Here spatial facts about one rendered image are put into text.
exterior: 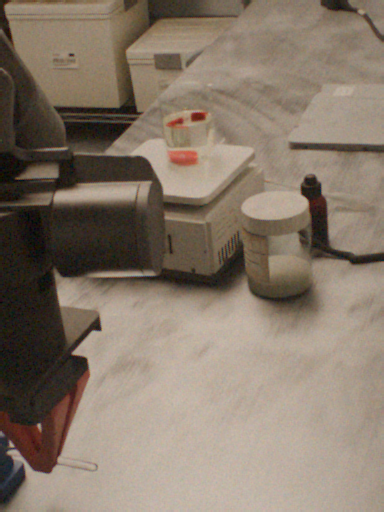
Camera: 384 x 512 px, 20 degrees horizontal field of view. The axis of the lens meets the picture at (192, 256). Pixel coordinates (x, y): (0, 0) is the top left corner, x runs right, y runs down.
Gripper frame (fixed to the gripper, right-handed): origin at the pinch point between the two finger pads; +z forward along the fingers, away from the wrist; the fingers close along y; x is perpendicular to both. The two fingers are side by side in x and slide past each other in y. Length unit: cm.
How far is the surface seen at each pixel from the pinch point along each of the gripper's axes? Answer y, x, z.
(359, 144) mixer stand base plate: 63, -4, 2
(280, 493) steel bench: 4.6, -15.2, 3.1
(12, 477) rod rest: -0.1, 2.8, 2.2
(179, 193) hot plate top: 30.6, 2.8, -5.6
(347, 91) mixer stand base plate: 79, 2, 2
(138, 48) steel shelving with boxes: 226, 108, 47
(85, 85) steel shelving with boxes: 225, 127, 58
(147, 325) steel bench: 22.1, 3.1, 3.2
